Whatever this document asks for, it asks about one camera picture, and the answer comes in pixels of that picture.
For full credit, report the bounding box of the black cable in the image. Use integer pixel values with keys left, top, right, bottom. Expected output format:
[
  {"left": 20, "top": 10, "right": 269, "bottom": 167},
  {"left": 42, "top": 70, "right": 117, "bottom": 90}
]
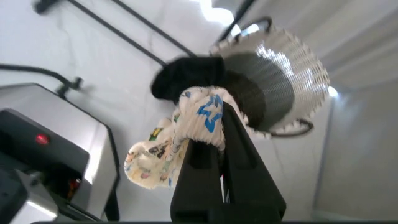
[{"left": 0, "top": 63, "right": 84, "bottom": 100}]

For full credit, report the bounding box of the black t-shirt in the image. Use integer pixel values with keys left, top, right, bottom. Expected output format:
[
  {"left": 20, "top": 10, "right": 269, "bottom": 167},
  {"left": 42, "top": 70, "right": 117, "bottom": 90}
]
[{"left": 150, "top": 55, "right": 267, "bottom": 131}]

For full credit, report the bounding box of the black clothes rack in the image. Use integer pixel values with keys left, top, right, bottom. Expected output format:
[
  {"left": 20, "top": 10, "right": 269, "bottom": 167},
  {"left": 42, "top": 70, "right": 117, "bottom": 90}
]
[{"left": 32, "top": 0, "right": 257, "bottom": 68}]

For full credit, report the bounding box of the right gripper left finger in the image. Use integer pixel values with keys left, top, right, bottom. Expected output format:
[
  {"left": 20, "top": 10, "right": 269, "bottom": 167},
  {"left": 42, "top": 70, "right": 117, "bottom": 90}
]
[{"left": 170, "top": 139, "right": 224, "bottom": 222}]

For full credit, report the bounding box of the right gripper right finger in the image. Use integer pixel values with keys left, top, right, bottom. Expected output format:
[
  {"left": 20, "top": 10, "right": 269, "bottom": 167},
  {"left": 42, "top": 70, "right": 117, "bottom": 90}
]
[{"left": 221, "top": 101, "right": 287, "bottom": 222}]

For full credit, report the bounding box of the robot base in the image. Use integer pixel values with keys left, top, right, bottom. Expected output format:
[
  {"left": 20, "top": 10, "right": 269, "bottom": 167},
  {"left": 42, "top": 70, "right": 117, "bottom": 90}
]
[{"left": 0, "top": 82, "right": 121, "bottom": 224}]

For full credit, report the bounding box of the white laundry basket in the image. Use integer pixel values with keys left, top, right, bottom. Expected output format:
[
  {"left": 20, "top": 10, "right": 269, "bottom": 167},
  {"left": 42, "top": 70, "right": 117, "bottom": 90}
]
[{"left": 208, "top": 16, "right": 331, "bottom": 139}]

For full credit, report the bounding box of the cream printed shirt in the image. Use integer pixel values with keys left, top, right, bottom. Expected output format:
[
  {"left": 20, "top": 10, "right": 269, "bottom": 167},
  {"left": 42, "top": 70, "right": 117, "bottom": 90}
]
[{"left": 123, "top": 86, "right": 271, "bottom": 190}]

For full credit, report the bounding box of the white curtain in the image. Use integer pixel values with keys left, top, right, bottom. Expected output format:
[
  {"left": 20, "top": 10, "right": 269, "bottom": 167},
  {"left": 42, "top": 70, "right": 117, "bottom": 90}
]
[{"left": 213, "top": 0, "right": 398, "bottom": 91}]

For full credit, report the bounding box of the grey partition panel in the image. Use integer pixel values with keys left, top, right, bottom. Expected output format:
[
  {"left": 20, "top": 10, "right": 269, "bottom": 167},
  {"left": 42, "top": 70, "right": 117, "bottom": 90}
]
[{"left": 312, "top": 79, "right": 398, "bottom": 223}]

